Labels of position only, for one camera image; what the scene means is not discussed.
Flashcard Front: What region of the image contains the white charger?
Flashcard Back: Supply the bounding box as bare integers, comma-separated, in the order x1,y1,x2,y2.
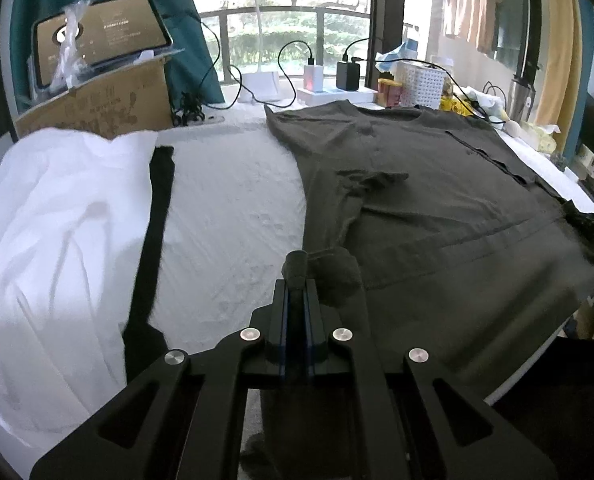
304,64,324,93

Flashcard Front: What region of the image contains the yellow tissue box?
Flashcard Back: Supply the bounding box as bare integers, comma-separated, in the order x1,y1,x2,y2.
519,121,560,153

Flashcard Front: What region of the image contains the tablet with dark screen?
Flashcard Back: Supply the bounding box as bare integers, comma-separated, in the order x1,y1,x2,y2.
31,0,174,90

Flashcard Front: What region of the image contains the black cable of white charger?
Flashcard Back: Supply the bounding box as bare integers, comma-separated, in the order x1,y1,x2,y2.
264,40,315,111

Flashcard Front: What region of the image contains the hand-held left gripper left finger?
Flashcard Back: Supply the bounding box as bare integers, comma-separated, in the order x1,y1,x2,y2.
30,280,298,480

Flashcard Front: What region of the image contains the blue face mask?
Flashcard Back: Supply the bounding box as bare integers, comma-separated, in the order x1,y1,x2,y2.
374,40,420,73

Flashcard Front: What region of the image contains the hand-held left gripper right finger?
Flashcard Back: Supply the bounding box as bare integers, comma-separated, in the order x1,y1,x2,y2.
297,280,560,480

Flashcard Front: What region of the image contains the yellow duck print packet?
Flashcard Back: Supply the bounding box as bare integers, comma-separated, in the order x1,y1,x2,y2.
439,95,470,116

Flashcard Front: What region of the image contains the steel thermos bottle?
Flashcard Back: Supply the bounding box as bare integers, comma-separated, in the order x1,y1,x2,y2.
507,72,535,123

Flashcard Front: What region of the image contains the white plastic basket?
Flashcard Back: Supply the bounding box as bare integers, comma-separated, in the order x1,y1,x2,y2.
396,62,445,110

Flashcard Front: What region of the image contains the white power strip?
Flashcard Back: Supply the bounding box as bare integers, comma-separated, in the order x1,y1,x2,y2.
297,86,378,107

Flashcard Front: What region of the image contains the black window post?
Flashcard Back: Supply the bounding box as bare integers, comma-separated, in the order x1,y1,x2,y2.
371,0,407,63

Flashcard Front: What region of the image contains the black charger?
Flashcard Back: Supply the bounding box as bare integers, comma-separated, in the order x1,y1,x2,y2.
336,61,362,92

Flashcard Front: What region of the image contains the beige hanging shirt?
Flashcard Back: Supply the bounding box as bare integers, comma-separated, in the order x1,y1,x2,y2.
444,0,504,56

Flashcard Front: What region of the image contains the red can with yellow lid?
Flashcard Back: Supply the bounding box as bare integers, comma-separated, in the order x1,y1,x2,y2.
377,78,403,108

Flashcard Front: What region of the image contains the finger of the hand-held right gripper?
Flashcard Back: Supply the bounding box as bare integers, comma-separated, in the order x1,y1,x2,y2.
563,201,594,242

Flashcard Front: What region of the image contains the black balcony railing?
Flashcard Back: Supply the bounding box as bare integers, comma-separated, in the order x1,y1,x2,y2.
197,6,373,83

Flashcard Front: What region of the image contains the clear snack jar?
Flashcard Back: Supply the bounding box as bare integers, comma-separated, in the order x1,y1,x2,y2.
442,60,458,98

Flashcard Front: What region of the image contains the black cloth strip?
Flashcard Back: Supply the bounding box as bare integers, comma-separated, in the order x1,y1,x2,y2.
122,146,175,391

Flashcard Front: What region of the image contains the yellow curtain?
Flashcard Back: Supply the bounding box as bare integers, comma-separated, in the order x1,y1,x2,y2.
534,0,582,128

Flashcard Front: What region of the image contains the black cable bundle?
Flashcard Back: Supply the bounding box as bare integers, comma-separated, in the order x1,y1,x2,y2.
171,91,209,127

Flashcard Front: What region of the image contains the white cloth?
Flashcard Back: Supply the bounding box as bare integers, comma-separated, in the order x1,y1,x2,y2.
0,129,160,471

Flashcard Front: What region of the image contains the olive green t-shirt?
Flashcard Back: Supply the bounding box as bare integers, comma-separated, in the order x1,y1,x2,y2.
242,100,594,480

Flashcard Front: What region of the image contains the brown cardboard box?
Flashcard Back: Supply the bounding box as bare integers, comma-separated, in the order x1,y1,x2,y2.
14,52,173,141

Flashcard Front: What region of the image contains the clear plastic bag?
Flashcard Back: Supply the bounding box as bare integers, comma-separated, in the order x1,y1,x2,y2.
464,85,508,126

